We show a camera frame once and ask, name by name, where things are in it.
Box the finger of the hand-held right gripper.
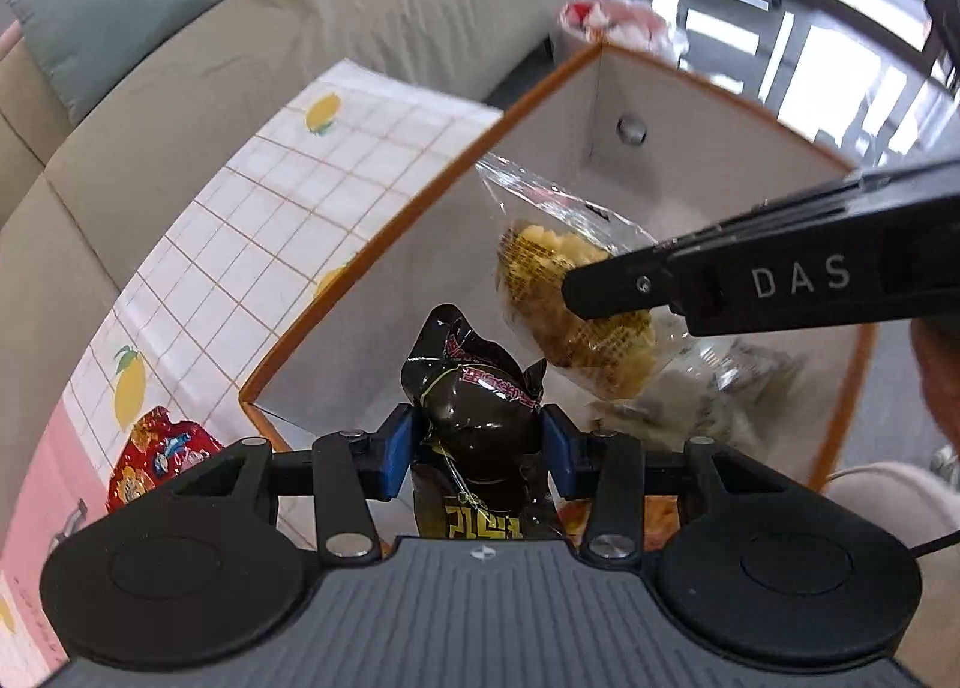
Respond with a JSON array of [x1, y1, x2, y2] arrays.
[[561, 161, 960, 321]]

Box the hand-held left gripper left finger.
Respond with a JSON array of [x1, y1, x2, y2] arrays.
[[161, 406, 415, 560]]

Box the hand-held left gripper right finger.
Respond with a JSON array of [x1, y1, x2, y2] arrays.
[[541, 405, 796, 560]]

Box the clear packet of yellow snacks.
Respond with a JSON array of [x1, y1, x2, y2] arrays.
[[476, 151, 751, 400]]

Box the dark brown snack packet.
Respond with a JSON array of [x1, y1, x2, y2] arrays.
[[401, 304, 578, 543]]

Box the white storage box orange rim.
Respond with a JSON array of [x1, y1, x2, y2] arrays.
[[238, 43, 878, 501]]

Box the red cartoon snack packet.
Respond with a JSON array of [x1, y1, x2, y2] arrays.
[[105, 406, 224, 515]]

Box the person's right forearm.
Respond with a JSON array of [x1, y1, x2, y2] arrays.
[[910, 319, 960, 450]]

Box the crumpled clear packet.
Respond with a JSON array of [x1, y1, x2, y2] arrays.
[[600, 339, 807, 456]]

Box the beige cloth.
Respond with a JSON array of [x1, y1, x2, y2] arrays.
[[823, 461, 960, 681]]

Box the lemon print grid tablecloth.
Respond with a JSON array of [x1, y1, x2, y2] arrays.
[[0, 58, 505, 688]]

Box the bin with red-white bag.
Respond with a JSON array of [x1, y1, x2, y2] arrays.
[[551, 0, 676, 70]]

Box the beige sofa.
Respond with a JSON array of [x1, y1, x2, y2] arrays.
[[0, 0, 578, 546]]

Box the black cable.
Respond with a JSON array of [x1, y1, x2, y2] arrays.
[[906, 529, 960, 555]]

